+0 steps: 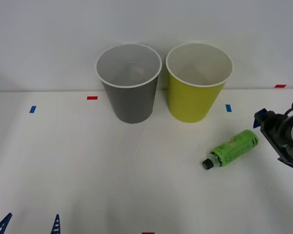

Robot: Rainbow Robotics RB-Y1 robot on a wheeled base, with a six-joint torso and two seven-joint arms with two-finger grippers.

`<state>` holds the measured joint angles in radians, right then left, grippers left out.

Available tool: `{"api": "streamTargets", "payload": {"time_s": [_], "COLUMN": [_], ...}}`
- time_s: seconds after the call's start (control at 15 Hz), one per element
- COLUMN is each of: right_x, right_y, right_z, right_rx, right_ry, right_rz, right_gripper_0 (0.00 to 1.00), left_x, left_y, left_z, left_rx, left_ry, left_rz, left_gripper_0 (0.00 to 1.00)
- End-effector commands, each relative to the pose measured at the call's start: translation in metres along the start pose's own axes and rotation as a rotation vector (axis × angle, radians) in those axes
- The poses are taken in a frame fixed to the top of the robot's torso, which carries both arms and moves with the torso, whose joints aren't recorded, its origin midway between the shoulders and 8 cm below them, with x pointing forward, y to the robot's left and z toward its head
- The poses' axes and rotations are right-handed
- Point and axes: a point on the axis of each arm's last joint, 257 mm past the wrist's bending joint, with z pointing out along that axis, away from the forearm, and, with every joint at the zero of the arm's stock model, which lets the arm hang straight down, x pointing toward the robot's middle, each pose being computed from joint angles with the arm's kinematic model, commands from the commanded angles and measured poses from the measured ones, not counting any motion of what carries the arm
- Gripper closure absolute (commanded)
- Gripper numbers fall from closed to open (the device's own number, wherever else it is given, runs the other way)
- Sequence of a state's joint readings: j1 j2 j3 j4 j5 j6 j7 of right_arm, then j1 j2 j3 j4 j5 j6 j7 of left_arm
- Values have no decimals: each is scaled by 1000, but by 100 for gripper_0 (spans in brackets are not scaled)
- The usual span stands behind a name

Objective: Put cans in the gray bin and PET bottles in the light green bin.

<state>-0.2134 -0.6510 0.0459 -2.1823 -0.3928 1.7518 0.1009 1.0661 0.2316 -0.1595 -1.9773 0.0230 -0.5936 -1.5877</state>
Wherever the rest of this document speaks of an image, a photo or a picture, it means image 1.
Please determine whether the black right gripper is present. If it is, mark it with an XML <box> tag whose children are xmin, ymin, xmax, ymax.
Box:
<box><xmin>253</xmin><ymin>108</ymin><xmax>293</xmax><ymax>175</ymax></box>

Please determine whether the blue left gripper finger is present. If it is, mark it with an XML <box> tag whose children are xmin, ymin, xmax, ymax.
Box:
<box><xmin>0</xmin><ymin>213</ymin><xmax>13</xmax><ymax>234</ymax></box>
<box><xmin>50</xmin><ymin>214</ymin><xmax>62</xmax><ymax>234</ymax></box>

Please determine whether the green plastic bottle black cap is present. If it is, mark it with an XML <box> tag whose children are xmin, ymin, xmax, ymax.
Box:
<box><xmin>201</xmin><ymin>129</ymin><xmax>259</xmax><ymax>171</ymax></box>

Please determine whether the yellow-green plastic waste bin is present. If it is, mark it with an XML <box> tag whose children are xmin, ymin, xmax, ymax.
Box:
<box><xmin>165</xmin><ymin>42</ymin><xmax>234</xmax><ymax>123</ymax></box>

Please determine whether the grey plastic waste bin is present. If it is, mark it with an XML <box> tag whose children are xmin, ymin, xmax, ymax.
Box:
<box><xmin>95</xmin><ymin>43</ymin><xmax>163</xmax><ymax>124</ymax></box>

